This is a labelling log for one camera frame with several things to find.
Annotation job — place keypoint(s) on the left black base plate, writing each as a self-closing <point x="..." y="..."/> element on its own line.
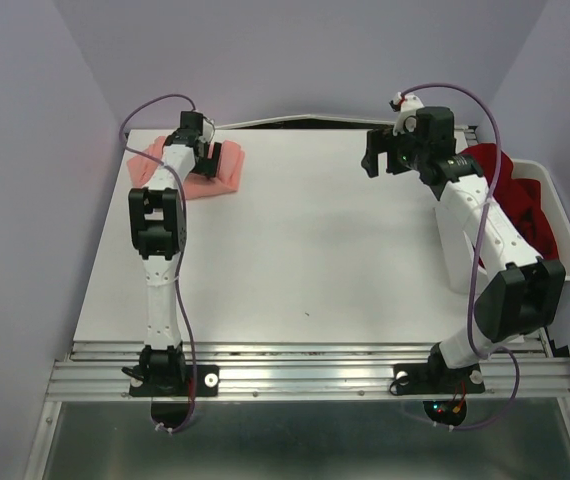
<point x="199" y="381"/>

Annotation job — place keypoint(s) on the pink pleated skirt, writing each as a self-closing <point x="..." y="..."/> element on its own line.
<point x="226" y="181"/>

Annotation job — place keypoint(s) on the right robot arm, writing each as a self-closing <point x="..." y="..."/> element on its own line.
<point x="523" y="289"/>

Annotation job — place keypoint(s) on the white plastic bin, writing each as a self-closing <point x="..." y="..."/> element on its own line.
<point x="456" y="246"/>

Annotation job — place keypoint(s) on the white backdrop board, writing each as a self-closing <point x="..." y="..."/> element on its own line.
<point x="307" y="122"/>

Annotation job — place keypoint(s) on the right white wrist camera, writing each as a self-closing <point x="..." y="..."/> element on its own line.
<point x="406" y="106"/>

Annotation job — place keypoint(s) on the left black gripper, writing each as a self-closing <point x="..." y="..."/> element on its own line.
<point x="209" y="166"/>

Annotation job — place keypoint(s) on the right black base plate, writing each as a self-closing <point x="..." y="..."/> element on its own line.
<point x="418" y="379"/>

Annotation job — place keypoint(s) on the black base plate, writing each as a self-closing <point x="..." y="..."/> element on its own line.
<point x="199" y="381"/>
<point x="418" y="379"/>

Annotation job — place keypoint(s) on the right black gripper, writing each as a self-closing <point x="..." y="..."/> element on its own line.
<point x="382" y="140"/>

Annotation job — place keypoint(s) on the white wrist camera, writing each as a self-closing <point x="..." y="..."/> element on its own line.
<point x="208" y="130"/>
<point x="406" y="106"/>

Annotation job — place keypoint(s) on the aluminium rail frame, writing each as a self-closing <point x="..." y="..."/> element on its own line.
<point x="305" y="289"/>

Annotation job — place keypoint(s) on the red skirt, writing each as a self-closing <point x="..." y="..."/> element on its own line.
<point x="520" y="199"/>

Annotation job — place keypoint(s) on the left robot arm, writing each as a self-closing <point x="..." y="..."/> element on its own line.
<point x="158" y="232"/>

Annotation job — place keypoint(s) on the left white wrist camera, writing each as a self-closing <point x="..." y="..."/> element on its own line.
<point x="208" y="130"/>

